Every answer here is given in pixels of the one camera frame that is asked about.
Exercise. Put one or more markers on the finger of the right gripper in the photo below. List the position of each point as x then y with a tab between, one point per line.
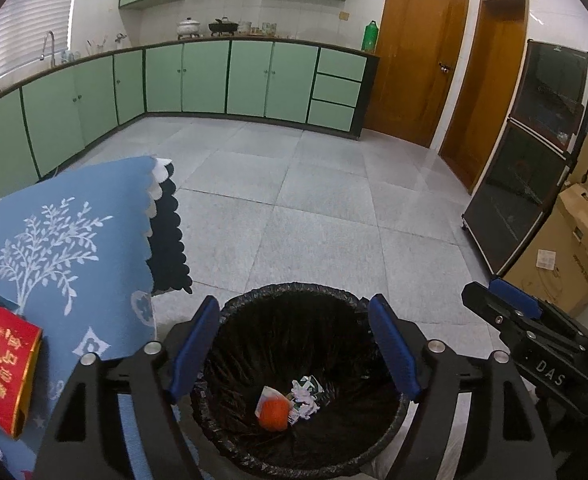
516	298

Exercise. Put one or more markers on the kitchen faucet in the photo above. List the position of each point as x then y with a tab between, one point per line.
48	49

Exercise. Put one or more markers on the black glass cabinet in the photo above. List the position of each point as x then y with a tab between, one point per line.
543	147

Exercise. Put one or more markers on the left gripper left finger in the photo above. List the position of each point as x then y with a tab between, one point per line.
85	438

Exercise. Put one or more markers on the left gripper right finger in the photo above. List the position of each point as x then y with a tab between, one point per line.
504	437

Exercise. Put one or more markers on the black trash bin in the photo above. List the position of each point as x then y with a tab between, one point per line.
282	335

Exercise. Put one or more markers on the black wok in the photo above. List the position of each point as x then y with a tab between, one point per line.
222	27

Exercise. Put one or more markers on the crumpled white paper trash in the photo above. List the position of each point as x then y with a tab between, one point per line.
306	398

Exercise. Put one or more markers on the white window blind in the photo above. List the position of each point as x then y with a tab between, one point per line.
23	25

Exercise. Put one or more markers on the blue patterned tablecloth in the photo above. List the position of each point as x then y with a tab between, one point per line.
81	256

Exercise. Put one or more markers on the green lower kitchen cabinets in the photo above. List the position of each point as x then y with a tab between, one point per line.
48	120

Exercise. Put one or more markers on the orange foam net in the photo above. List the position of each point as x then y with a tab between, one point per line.
273	414

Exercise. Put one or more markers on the white cooking pot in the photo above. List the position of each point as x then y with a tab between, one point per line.
188	28

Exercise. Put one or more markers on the green bottle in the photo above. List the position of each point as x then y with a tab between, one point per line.
370	35

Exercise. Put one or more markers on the cardboard box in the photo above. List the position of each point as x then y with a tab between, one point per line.
554	266

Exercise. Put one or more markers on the brown wooden door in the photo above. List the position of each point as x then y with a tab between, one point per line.
418	48

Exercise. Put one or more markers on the red paper cone box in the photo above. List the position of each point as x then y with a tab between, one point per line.
19	348

